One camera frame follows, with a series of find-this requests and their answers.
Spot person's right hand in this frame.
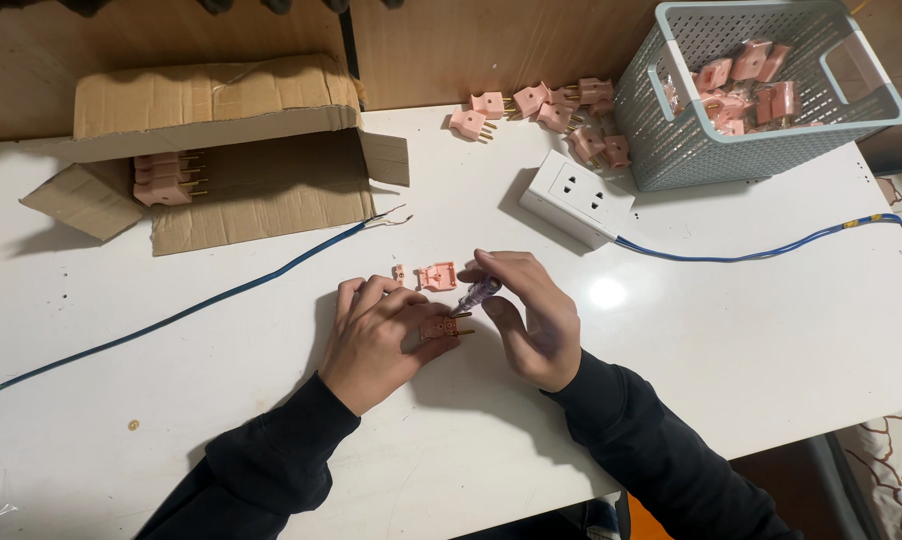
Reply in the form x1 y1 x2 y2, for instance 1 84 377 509
458 249 583 393

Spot person's left hand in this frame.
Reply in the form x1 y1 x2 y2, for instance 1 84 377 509
319 274 461 417

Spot clear purple tester screwdriver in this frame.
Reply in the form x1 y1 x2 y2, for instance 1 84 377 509
451 276 503 316

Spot pink plug base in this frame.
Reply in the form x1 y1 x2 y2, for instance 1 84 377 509
419 312 476 342

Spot pink plug cover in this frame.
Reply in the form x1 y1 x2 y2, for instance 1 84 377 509
417 261 458 292

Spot white double socket box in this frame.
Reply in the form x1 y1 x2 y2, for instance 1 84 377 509
519 149 636 252

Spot brown cardboard box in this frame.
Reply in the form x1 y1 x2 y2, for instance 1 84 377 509
19 52 411 258

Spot person's dark trousers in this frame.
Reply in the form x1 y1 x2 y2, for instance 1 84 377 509
451 491 632 540

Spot group of assembled pink plugs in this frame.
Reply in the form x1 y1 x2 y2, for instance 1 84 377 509
448 77 632 171

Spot orange object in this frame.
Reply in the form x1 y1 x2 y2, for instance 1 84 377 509
626 493 677 540

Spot grey plastic basket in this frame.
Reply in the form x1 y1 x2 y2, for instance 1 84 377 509
613 0 902 193

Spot pink electrical plug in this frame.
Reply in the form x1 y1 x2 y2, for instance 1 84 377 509
133 178 209 208
135 151 205 168
135 163 207 183

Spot heap of bagged pink plugs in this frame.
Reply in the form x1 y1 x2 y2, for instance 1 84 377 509
662 37 825 138

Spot grey table leg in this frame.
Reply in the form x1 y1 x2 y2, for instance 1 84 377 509
805 432 873 540

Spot patterned white cloth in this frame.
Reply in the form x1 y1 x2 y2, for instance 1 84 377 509
833 171 902 540

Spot loose blue cable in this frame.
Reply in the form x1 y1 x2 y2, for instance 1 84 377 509
0 204 414 407

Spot blue socket cable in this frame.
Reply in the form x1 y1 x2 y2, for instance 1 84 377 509
613 213 902 264

